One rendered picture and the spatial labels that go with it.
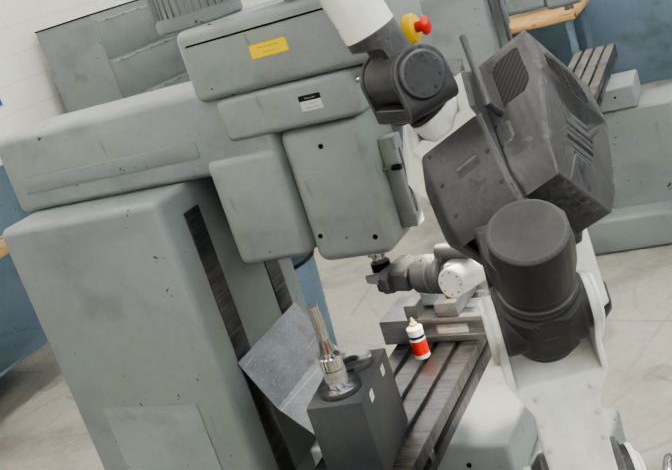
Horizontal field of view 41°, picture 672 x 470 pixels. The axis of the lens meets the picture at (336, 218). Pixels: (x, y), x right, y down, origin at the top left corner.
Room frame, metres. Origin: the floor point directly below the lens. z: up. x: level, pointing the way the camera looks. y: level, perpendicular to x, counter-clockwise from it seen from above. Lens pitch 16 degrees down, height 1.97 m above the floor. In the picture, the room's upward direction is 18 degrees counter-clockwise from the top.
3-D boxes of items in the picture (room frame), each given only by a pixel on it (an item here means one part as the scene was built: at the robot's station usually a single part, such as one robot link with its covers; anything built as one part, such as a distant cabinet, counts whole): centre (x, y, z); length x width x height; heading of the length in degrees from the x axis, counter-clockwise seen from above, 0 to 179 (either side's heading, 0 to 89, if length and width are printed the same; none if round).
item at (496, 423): (1.98, -0.07, 0.81); 0.50 x 0.35 x 0.12; 61
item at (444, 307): (2.16, -0.23, 1.04); 0.15 x 0.06 x 0.04; 148
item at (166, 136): (2.22, 0.37, 1.66); 0.80 x 0.23 x 0.20; 61
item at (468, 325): (2.17, -0.21, 1.01); 0.35 x 0.15 x 0.11; 58
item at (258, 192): (2.07, 0.10, 1.47); 0.24 x 0.19 x 0.26; 151
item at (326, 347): (1.66, 0.10, 1.27); 0.03 x 0.03 x 0.11
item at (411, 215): (1.92, -0.16, 1.44); 0.04 x 0.04 x 0.21; 61
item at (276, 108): (2.00, -0.03, 1.68); 0.34 x 0.24 x 0.10; 61
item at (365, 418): (1.71, 0.08, 1.05); 0.22 x 0.12 x 0.20; 159
